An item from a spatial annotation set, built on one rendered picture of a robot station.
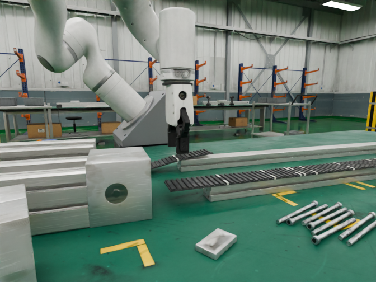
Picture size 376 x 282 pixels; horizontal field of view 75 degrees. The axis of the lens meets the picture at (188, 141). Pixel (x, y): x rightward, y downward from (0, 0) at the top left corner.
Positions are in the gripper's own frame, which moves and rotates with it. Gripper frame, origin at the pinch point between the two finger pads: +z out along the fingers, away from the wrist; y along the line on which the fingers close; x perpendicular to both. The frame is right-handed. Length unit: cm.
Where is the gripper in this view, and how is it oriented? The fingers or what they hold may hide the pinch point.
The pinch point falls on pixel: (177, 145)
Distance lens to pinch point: 62.3
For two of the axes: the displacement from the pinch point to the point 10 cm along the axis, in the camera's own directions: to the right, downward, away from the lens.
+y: -3.1, -1.7, 9.4
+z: 0.0, 9.8, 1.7
